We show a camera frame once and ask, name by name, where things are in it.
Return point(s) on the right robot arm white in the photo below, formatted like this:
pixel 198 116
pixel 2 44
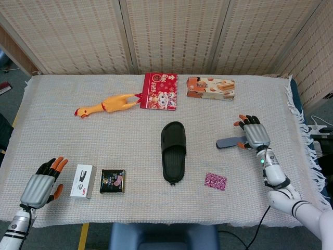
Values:
pixel 275 172

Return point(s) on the grey handheld tool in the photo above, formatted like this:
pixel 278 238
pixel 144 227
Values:
pixel 229 142

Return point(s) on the black slipper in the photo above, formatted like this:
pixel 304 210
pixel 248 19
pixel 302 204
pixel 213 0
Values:
pixel 173 159

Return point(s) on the white stapler box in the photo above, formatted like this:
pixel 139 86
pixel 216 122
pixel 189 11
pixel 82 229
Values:
pixel 82 181

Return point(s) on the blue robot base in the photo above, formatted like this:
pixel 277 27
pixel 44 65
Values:
pixel 164 237

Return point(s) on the yellow rubber chicken toy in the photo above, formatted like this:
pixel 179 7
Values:
pixel 114 103

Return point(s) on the beige woven tablecloth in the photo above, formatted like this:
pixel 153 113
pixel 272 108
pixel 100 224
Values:
pixel 130 145

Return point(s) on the bamboo folding screen panel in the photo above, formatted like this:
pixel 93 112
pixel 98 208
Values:
pixel 317 57
pixel 72 36
pixel 260 36
pixel 177 34

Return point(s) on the right robot hand grey orange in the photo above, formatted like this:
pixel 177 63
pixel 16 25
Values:
pixel 256 134

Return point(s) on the purple patterned card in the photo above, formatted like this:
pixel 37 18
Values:
pixel 215 181

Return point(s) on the left robot hand grey orange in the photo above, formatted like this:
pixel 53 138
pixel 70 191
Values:
pixel 36 190

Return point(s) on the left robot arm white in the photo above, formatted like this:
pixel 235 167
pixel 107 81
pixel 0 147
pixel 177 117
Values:
pixel 15 226

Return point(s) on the black luncheon meat can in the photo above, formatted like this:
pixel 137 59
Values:
pixel 112 181

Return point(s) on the egg roll biscuit box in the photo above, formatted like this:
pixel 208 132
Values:
pixel 208 89

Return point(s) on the white power strip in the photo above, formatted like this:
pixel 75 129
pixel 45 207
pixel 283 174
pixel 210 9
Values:
pixel 318 128

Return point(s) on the red new year calendar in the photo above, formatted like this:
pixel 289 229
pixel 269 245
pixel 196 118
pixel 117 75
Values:
pixel 160 91

